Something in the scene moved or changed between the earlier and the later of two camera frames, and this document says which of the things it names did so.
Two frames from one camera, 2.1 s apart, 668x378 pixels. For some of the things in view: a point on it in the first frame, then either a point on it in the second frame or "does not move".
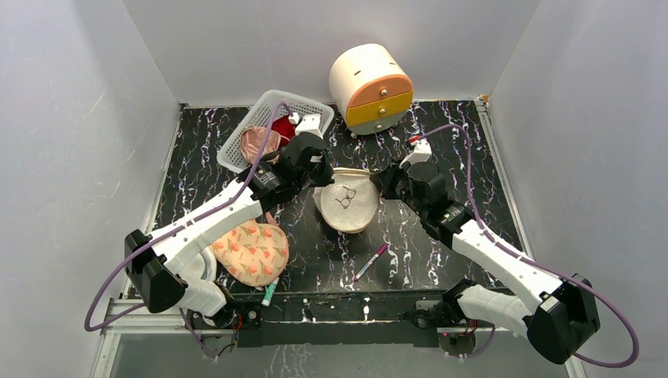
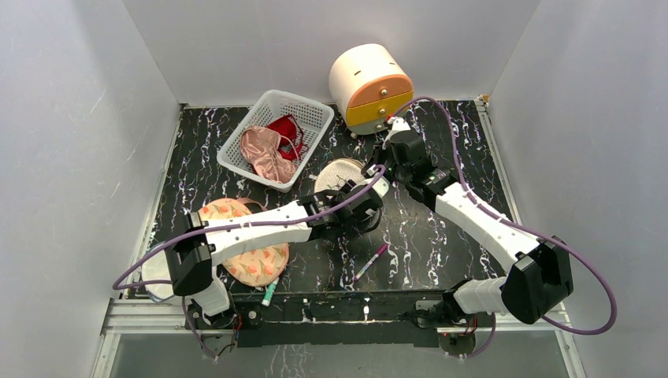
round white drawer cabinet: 371,88 does not move
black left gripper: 324,179 -> 350,190
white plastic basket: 231,153 does not move
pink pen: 371,261 does not move
